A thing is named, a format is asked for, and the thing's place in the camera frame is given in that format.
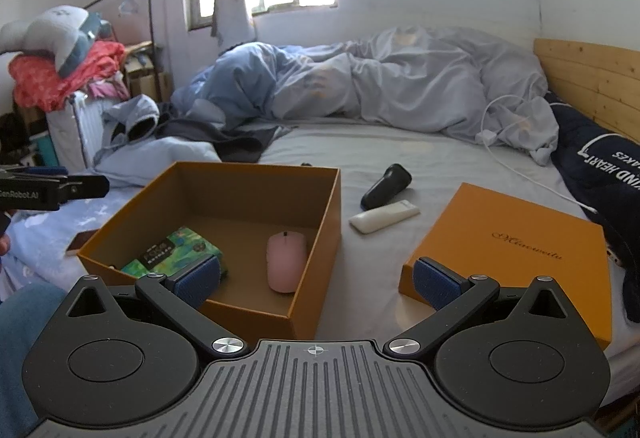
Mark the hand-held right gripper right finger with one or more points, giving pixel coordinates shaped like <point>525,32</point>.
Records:
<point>435,280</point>

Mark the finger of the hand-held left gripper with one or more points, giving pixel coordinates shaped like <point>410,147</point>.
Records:
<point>47,170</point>
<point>87,188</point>

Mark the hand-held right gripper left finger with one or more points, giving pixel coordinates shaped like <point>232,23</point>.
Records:
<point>197,279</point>

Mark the orange box lid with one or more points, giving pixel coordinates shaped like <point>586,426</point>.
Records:
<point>500,228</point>

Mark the orange cardboard box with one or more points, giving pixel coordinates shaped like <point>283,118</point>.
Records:
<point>240,198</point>

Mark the person's left hand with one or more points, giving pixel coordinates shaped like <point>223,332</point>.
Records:
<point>3,245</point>

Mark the green patterned packet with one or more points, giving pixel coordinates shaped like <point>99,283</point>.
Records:
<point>170,248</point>

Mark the white ribbed suitcase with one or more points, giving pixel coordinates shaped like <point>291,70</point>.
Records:
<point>75,128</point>

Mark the pale blue patterned sheet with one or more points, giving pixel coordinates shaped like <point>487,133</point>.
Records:
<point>45,243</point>

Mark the rose gold phone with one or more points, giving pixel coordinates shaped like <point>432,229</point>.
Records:
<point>82,242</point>

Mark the white remote control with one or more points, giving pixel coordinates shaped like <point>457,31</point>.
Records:
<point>382,218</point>

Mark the light blue jacket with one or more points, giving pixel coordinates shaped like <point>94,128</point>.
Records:
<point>135,118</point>

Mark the red patterned clothing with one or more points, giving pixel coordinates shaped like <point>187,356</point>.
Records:
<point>35,83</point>

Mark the pink computer mouse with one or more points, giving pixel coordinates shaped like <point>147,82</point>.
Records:
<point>286,263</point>

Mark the black electric shaver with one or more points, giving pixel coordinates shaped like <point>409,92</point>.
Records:
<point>385,188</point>

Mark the brown cardboard carton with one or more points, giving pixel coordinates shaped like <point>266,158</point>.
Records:
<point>147,78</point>

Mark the grey plush toy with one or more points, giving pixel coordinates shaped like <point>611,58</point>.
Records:
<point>55,35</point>

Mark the dark grey cloth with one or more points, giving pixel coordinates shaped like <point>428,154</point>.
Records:
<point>235,143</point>

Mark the person's leg in jeans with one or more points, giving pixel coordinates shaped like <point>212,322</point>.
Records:
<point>20,343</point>

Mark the clothes hanger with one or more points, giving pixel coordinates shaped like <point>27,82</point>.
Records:
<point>129,5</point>

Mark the navy fleece blanket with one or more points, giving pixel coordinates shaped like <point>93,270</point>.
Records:
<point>590,178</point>

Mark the black clothes rack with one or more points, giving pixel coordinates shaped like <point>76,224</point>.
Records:
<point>151,8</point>

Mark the grey duvet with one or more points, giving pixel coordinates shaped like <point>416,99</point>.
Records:
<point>390,78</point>

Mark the wooden headboard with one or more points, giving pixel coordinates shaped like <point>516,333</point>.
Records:
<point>585,78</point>

